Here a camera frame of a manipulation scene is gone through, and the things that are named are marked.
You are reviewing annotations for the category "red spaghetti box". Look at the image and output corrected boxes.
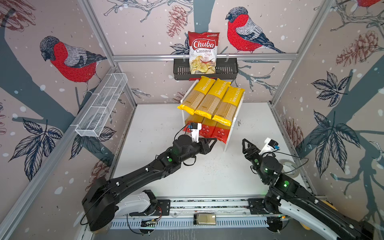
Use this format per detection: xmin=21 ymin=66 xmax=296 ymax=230
xmin=212 ymin=123 xmax=231 ymax=144
xmin=200 ymin=118 xmax=217 ymax=138
xmin=184 ymin=115 xmax=204 ymax=133

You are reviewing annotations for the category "yellow spaghetti bag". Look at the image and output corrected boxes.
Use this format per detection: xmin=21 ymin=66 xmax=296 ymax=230
xmin=194 ymin=79 xmax=231 ymax=119
xmin=178 ymin=76 xmax=216 ymax=115
xmin=212 ymin=86 xmax=245 ymax=127

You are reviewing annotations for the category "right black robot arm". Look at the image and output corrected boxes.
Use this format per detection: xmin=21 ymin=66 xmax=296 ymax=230
xmin=242 ymin=138 xmax=375 ymax=240

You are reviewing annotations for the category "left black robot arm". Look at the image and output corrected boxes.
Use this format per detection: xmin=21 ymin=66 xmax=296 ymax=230
xmin=82 ymin=135 xmax=217 ymax=232

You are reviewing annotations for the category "wooden two-tier shelf rack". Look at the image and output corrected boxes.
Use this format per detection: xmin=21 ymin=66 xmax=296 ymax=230
xmin=180 ymin=78 xmax=245 ymax=151

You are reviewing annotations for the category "clear tape roll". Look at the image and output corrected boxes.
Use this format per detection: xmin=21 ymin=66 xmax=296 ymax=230
xmin=281 ymin=159 xmax=300 ymax=178

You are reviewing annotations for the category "small glass container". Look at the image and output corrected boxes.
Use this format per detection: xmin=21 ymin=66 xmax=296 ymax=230
xmin=194 ymin=213 xmax=217 ymax=226

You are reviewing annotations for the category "yellow plush toy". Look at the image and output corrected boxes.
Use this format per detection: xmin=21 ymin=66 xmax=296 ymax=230
xmin=301 ymin=200 xmax=338 ymax=231

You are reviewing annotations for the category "Chuba cassava chips bag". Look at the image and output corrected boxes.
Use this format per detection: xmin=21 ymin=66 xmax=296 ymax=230
xmin=188 ymin=32 xmax=220 ymax=74

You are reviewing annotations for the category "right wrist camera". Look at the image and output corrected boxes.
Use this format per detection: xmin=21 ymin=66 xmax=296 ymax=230
xmin=259 ymin=138 xmax=280 ymax=156

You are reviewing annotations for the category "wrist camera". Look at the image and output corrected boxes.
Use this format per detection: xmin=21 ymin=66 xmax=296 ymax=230
xmin=189 ymin=122 xmax=202 ymax=143
xmin=259 ymin=138 xmax=280 ymax=156

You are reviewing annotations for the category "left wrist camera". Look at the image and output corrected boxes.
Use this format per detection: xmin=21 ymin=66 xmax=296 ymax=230
xmin=189 ymin=122 xmax=202 ymax=143

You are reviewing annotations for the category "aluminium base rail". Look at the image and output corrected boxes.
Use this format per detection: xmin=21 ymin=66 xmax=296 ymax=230
xmin=90 ymin=192 xmax=290 ymax=234

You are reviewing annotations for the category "black wire hanging basket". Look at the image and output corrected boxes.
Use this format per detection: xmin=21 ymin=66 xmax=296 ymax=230
xmin=173 ymin=57 xmax=239 ymax=81

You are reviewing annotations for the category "white mesh wall basket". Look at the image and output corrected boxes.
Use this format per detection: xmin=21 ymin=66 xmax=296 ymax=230
xmin=76 ymin=73 xmax=128 ymax=138

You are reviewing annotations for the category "horizontal aluminium frame bar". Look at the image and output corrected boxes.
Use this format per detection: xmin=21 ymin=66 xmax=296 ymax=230
xmin=112 ymin=53 xmax=300 ymax=63

